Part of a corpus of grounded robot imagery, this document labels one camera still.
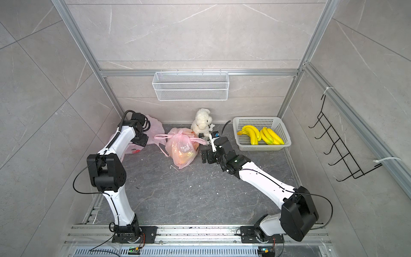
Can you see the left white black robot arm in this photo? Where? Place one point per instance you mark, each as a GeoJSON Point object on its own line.
{"type": "Point", "coordinates": [108, 175]}

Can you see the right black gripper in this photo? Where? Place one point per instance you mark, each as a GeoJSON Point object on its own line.
{"type": "Point", "coordinates": [210, 153]}

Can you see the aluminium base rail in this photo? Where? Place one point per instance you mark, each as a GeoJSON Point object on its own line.
{"type": "Point", "coordinates": [193, 240]}

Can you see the pink plastic bag with print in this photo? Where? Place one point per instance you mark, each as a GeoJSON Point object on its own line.
{"type": "Point", "coordinates": [182, 145]}

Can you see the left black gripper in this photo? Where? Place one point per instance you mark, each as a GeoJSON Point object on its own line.
{"type": "Point", "coordinates": [144, 142]}

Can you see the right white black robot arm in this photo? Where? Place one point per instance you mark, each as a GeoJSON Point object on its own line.
{"type": "Point", "coordinates": [298, 213]}

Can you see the yellow-green banana bunch right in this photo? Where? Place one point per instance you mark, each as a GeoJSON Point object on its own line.
{"type": "Point", "coordinates": [270, 137]}

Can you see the white plush toy dog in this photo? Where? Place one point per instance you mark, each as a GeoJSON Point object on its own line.
{"type": "Point", "coordinates": [203, 125]}

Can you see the white plastic basket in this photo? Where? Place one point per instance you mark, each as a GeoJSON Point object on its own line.
{"type": "Point", "coordinates": [274, 123]}

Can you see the plain pink plastic bag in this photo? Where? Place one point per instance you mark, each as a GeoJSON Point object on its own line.
{"type": "Point", "coordinates": [134, 135]}

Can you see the yellow-green banana bunch left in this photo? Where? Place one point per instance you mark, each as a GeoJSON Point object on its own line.
{"type": "Point", "coordinates": [252, 132]}

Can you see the yellow-green banana bunch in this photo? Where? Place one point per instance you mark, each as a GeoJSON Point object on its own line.
{"type": "Point", "coordinates": [252, 132]}
{"type": "Point", "coordinates": [270, 137]}

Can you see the black wire hook rack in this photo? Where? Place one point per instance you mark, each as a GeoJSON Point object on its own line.
{"type": "Point", "coordinates": [339, 146]}

